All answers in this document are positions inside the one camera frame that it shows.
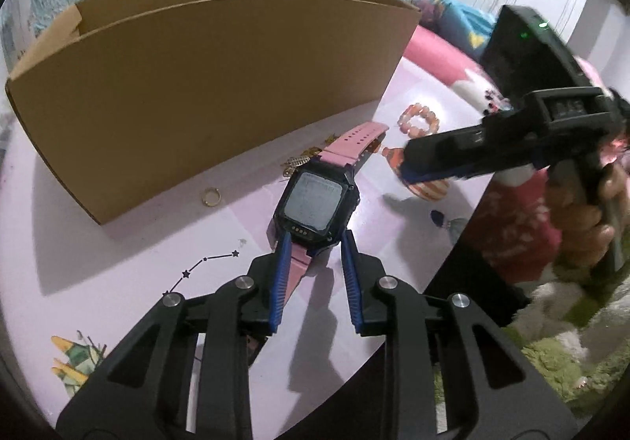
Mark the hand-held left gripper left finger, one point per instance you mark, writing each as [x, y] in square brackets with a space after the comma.
[280, 272]

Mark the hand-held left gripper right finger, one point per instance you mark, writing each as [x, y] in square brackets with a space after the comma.
[350, 272]

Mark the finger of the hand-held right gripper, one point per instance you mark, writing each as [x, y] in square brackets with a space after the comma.
[443, 149]

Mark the gold brooch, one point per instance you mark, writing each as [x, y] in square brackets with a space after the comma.
[298, 163]

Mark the brown cardboard box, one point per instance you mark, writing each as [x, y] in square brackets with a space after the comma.
[197, 90]

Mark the person's right hand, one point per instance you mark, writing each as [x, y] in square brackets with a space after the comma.
[576, 228]

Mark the pink patterned blanket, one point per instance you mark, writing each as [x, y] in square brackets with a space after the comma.
[438, 56]

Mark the person's pink patterned clothing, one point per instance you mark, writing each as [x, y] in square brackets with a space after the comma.
[512, 228]

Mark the blue colourful blanket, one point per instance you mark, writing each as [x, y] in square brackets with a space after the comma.
[443, 12]

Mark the green fluffy rug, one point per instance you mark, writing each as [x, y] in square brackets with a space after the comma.
[571, 346]

